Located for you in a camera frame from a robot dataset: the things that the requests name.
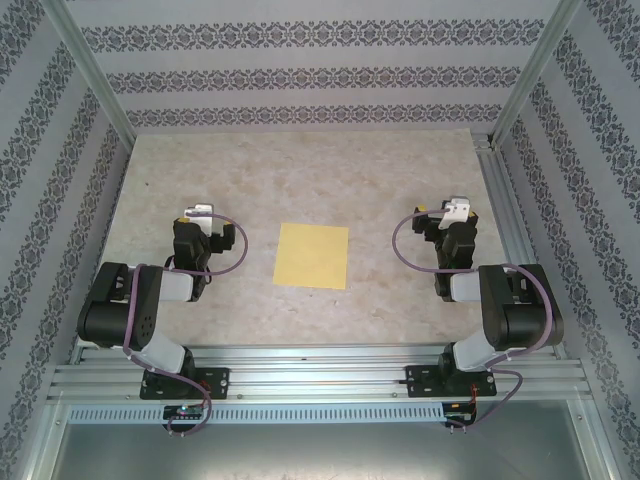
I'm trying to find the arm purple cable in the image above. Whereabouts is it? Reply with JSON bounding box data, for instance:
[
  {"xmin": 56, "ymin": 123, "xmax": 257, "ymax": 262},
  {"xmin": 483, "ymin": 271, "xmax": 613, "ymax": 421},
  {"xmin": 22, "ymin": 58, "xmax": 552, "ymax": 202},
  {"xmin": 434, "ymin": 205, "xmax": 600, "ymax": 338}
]
[
  {"xmin": 392, "ymin": 207, "xmax": 564, "ymax": 436},
  {"xmin": 121, "ymin": 211, "xmax": 251, "ymax": 439}
]

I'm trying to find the yellow paper sheet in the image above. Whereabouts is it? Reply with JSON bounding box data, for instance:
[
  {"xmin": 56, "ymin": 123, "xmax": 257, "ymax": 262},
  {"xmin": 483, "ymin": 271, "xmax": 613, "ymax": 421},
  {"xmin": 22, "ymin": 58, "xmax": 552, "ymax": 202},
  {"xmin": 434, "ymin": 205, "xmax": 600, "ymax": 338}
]
[{"xmin": 272, "ymin": 221, "xmax": 350, "ymax": 291}]

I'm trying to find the aluminium frame bar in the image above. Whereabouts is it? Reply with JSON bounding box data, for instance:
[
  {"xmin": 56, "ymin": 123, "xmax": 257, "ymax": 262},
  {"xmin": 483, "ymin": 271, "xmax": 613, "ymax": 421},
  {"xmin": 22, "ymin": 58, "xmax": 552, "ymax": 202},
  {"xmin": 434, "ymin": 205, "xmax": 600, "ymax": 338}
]
[
  {"xmin": 491, "ymin": 0, "xmax": 585, "ymax": 152},
  {"xmin": 569, "ymin": 394, "xmax": 632, "ymax": 480},
  {"xmin": 38, "ymin": 0, "xmax": 138, "ymax": 147},
  {"xmin": 8, "ymin": 390, "xmax": 70, "ymax": 480}
]

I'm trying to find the grey metal sheet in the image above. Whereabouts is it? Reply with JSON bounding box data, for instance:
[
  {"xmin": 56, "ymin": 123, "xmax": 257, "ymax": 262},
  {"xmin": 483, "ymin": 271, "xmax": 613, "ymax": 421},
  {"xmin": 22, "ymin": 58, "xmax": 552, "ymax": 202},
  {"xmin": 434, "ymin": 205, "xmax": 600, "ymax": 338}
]
[{"xmin": 48, "ymin": 399, "xmax": 604, "ymax": 480}]

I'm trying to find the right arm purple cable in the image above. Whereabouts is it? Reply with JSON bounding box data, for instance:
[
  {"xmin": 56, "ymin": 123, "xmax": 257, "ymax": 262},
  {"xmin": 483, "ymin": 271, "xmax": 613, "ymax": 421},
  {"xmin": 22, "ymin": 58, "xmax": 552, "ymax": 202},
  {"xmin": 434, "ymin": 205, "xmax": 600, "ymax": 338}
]
[{"xmin": 392, "ymin": 207, "xmax": 564, "ymax": 436}]

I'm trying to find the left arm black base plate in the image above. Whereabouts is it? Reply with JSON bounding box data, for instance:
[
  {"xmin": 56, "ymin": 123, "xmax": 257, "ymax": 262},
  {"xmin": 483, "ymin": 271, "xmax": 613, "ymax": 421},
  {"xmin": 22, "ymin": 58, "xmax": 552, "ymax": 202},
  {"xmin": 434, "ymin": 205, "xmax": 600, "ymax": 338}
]
[{"xmin": 139, "ymin": 366, "xmax": 232, "ymax": 402}]

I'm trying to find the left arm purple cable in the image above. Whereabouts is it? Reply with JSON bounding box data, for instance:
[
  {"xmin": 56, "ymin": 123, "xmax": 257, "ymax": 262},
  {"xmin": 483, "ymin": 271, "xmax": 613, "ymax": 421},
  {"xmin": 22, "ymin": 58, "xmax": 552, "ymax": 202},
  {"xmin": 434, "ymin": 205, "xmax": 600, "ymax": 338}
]
[{"xmin": 121, "ymin": 211, "xmax": 251, "ymax": 439}]

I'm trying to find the slotted grey cable duct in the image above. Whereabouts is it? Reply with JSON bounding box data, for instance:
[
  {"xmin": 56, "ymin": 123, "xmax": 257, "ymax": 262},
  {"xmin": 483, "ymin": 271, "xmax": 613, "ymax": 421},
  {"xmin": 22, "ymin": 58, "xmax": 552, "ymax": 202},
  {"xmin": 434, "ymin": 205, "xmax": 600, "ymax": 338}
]
[{"xmin": 67, "ymin": 402, "xmax": 447, "ymax": 426}]

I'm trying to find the aluminium side rail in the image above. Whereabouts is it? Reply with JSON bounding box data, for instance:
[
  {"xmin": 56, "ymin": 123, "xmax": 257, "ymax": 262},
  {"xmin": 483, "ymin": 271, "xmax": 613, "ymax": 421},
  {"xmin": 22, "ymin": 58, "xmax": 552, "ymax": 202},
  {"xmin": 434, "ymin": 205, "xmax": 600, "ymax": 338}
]
[{"xmin": 471, "ymin": 131, "xmax": 570, "ymax": 359}]

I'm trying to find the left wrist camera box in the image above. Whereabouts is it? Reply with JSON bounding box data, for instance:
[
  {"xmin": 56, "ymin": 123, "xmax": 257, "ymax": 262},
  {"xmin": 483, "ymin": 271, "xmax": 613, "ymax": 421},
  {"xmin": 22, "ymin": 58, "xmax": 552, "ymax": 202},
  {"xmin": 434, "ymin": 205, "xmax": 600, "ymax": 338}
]
[{"xmin": 184, "ymin": 201, "xmax": 218, "ymax": 225}]

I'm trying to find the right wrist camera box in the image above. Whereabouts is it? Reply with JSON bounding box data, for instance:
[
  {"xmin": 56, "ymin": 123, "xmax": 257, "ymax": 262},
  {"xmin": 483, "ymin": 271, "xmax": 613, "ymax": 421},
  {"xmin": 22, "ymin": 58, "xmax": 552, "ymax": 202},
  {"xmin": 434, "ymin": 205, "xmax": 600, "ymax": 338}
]
[{"xmin": 438, "ymin": 195, "xmax": 473, "ymax": 232}]

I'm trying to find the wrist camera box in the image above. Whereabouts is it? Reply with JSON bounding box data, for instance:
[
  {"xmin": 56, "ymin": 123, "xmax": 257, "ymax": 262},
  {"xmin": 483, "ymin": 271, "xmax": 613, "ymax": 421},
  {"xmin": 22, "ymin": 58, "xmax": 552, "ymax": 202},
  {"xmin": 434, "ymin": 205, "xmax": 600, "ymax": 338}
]
[
  {"xmin": 438, "ymin": 195, "xmax": 473, "ymax": 232},
  {"xmin": 184, "ymin": 201, "xmax": 218, "ymax": 225}
]

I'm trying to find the aluminium mounting rail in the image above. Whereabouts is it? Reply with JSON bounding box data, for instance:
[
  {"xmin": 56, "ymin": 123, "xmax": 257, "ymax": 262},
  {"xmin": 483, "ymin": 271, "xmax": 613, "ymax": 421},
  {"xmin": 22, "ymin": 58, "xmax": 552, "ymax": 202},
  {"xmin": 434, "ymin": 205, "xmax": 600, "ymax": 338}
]
[{"xmin": 47, "ymin": 343, "xmax": 596, "ymax": 402}]

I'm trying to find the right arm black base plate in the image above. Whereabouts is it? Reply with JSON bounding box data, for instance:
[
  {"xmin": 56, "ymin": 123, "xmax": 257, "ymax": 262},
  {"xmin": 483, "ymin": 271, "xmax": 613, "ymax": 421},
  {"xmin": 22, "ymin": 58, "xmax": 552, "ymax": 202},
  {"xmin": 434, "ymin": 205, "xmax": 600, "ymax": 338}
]
[{"xmin": 404, "ymin": 363, "xmax": 498, "ymax": 399}]

